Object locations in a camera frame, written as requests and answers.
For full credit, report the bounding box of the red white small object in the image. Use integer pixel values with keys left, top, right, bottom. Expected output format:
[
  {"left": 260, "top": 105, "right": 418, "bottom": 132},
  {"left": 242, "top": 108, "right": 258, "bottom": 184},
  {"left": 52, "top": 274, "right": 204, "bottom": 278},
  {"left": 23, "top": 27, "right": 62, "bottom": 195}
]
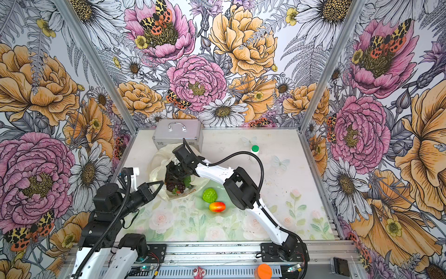
[{"left": 192, "top": 266, "right": 207, "bottom": 279}]

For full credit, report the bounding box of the orange round cap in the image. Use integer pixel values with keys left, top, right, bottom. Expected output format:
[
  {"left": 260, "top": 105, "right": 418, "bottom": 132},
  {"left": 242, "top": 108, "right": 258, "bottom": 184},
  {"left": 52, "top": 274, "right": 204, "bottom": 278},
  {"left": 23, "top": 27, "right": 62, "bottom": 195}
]
[{"left": 254, "top": 264, "right": 272, "bottom": 279}]

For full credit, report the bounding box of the translucent cream plastic bag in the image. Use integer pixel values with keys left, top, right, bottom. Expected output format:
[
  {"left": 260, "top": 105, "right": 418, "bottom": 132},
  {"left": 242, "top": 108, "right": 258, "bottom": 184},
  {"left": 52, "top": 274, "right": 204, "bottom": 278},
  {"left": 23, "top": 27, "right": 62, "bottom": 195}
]
[{"left": 148, "top": 143, "right": 210, "bottom": 201}]

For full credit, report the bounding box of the green circuit board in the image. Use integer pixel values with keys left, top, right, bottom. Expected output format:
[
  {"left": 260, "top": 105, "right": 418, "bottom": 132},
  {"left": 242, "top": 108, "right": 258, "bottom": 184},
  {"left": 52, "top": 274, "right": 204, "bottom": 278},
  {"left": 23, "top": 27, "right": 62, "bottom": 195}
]
[{"left": 287, "top": 263, "right": 302, "bottom": 273}]

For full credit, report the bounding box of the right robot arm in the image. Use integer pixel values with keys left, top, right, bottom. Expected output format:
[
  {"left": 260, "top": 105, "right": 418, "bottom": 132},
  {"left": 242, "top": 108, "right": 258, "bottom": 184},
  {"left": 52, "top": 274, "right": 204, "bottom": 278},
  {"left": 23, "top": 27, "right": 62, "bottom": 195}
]
[{"left": 167, "top": 142, "right": 309, "bottom": 262}]

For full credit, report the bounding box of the white bottle green cap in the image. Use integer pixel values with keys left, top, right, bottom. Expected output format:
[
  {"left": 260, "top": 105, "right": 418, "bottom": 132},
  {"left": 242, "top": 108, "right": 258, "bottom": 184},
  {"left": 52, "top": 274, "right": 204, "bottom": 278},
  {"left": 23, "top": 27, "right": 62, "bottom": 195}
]
[{"left": 250, "top": 145, "right": 260, "bottom": 156}]

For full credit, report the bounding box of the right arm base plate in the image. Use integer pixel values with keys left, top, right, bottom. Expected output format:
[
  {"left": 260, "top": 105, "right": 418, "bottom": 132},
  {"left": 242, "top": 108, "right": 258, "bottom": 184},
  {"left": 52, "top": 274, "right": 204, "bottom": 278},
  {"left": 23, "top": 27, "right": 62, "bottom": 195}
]
[{"left": 260, "top": 242, "right": 310, "bottom": 262}]

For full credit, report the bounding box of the light green plate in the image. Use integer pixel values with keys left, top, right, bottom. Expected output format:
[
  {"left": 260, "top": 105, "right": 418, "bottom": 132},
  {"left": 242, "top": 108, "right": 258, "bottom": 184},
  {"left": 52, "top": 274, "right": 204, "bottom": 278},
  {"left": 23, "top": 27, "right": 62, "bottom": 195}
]
[{"left": 194, "top": 180, "right": 236, "bottom": 218}]

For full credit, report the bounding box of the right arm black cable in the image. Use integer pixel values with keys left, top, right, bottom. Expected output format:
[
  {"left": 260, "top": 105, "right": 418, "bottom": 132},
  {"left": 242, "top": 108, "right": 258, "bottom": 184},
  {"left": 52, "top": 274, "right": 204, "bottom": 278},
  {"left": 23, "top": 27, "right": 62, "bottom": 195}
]
[{"left": 182, "top": 138, "right": 309, "bottom": 279}]

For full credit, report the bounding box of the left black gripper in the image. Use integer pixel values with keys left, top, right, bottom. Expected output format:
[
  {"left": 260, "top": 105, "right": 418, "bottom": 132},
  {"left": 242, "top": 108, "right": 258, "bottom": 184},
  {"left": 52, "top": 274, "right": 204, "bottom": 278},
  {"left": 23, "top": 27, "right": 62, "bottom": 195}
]
[{"left": 114, "top": 181, "right": 164, "bottom": 219}]

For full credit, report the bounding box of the yellow orange mango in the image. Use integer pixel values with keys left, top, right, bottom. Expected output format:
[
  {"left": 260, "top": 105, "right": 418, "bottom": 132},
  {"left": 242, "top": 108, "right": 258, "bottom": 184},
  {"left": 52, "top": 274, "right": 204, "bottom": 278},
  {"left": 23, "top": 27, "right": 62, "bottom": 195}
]
[{"left": 209, "top": 202, "right": 226, "bottom": 213}]

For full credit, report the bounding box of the aluminium front rail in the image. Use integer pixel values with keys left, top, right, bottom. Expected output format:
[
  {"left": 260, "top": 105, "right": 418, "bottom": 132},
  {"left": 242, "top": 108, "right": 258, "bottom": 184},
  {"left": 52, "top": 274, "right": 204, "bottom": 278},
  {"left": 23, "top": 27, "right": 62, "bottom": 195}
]
[{"left": 62, "top": 240, "right": 363, "bottom": 279}]

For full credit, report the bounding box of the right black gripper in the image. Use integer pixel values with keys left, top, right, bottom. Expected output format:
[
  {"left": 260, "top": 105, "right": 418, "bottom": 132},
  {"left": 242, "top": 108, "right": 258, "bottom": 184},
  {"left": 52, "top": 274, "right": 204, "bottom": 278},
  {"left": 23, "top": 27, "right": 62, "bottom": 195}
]
[{"left": 156, "top": 159, "right": 188, "bottom": 183}]

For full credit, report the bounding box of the silver metal case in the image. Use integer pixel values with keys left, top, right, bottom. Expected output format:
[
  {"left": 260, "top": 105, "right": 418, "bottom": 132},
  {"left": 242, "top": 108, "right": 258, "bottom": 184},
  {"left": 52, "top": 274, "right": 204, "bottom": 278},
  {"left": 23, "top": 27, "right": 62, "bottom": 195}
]
[{"left": 152, "top": 119, "right": 203, "bottom": 151}]

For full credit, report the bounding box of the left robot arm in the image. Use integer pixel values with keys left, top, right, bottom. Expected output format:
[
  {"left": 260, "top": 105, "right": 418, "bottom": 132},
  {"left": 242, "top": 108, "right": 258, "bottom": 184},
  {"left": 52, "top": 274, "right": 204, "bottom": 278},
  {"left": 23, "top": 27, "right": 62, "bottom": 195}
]
[{"left": 70, "top": 181, "right": 164, "bottom": 279}]

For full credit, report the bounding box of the green bumpy fruit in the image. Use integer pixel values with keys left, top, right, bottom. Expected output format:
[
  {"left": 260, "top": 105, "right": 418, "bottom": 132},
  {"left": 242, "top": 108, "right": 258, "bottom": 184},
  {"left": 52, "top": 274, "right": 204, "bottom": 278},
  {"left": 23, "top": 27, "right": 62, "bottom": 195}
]
[{"left": 202, "top": 188, "right": 218, "bottom": 203}]

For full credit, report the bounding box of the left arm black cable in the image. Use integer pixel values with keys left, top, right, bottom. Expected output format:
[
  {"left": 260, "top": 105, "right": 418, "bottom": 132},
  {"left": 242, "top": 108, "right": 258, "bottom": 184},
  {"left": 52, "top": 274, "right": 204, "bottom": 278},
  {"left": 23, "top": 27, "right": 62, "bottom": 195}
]
[{"left": 72, "top": 167, "right": 135, "bottom": 279}]

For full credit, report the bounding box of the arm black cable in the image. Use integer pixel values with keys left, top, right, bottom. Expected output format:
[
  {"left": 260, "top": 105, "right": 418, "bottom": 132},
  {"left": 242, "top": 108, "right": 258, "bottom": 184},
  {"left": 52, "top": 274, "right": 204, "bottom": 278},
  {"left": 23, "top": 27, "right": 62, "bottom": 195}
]
[
  {"left": 72, "top": 167, "right": 135, "bottom": 279},
  {"left": 182, "top": 138, "right": 309, "bottom": 279}
]

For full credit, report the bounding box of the purple grape bunch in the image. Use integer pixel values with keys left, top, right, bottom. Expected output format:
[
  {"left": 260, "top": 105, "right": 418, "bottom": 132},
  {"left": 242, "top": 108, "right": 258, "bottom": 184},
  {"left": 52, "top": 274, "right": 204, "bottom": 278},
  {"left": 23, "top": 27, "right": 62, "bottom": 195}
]
[{"left": 166, "top": 176, "right": 194, "bottom": 195}]

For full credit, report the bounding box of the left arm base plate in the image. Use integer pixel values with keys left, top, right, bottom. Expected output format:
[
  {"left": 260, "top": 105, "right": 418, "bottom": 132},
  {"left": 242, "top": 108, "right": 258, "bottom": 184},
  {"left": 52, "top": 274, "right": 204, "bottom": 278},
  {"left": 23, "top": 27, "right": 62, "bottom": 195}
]
[{"left": 138, "top": 244, "right": 167, "bottom": 264}]

